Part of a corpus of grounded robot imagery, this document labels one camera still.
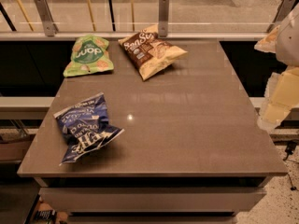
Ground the brown chip bag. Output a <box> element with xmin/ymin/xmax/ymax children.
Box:
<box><xmin>119</xmin><ymin>24</ymin><xmax>187</xmax><ymax>80</ymax></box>

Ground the left metal railing post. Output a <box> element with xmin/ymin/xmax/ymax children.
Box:
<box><xmin>34</xmin><ymin>0</ymin><xmax>58</xmax><ymax>36</ymax></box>

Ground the green chip bag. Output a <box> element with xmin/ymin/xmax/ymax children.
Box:
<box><xmin>64</xmin><ymin>35</ymin><xmax>114</xmax><ymax>77</ymax></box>

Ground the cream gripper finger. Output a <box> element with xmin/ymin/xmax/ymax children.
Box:
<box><xmin>254</xmin><ymin>26</ymin><xmax>279</xmax><ymax>53</ymax></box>
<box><xmin>257</xmin><ymin>66</ymin><xmax>299</xmax><ymax>132</ymax></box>

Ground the right metal railing post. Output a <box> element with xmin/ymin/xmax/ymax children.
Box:
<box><xmin>266</xmin><ymin>0</ymin><xmax>296</xmax><ymax>33</ymax></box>

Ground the metal railing post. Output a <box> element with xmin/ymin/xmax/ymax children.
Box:
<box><xmin>158</xmin><ymin>0</ymin><xmax>170</xmax><ymax>37</ymax></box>
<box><xmin>266</xmin><ymin>0</ymin><xmax>296</xmax><ymax>33</ymax></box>
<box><xmin>34</xmin><ymin>0</ymin><xmax>58</xmax><ymax>36</ymax></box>

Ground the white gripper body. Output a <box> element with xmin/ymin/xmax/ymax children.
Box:
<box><xmin>276</xmin><ymin>4</ymin><xmax>299</xmax><ymax>66</ymax></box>

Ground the black cable on floor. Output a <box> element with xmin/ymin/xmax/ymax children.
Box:
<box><xmin>282</xmin><ymin>140</ymin><xmax>299</xmax><ymax>192</ymax></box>

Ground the blue chip bag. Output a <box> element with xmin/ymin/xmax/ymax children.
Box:
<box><xmin>53</xmin><ymin>92</ymin><xmax>123</xmax><ymax>164</ymax></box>

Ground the metal horizontal rail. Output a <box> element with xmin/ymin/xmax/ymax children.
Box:
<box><xmin>0</xmin><ymin>32</ymin><xmax>267</xmax><ymax>41</ymax></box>

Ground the middle metal railing post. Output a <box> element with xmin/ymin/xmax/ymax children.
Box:
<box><xmin>158</xmin><ymin>0</ymin><xmax>170</xmax><ymax>37</ymax></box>

